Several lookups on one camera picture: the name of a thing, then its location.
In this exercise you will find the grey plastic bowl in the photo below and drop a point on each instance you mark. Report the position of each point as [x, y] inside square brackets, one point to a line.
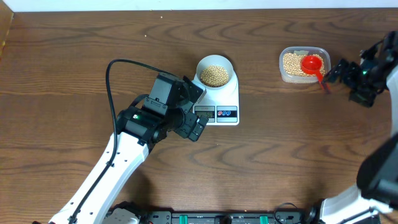
[215, 60]

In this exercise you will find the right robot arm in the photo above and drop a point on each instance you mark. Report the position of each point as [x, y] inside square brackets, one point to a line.
[375, 190]

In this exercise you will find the soybeans in grey bowl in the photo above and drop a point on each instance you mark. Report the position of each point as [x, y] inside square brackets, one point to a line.
[214, 76]

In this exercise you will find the white digital kitchen scale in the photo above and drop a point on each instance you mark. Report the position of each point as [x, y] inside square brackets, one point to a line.
[220, 105]

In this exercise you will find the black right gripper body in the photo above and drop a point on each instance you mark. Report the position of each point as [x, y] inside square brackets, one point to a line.
[365, 83]

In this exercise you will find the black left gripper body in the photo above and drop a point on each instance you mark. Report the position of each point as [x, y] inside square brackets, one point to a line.
[182, 123]

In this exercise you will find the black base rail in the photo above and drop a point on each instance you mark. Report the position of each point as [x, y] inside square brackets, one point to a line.
[217, 217]

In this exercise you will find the clear plastic bean container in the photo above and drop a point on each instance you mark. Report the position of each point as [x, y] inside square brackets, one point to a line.
[322, 54]

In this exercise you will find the pile of soybeans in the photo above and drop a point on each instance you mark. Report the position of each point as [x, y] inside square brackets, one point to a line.
[292, 65]

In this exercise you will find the red plastic measuring scoop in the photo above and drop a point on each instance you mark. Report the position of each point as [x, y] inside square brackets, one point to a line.
[312, 65]

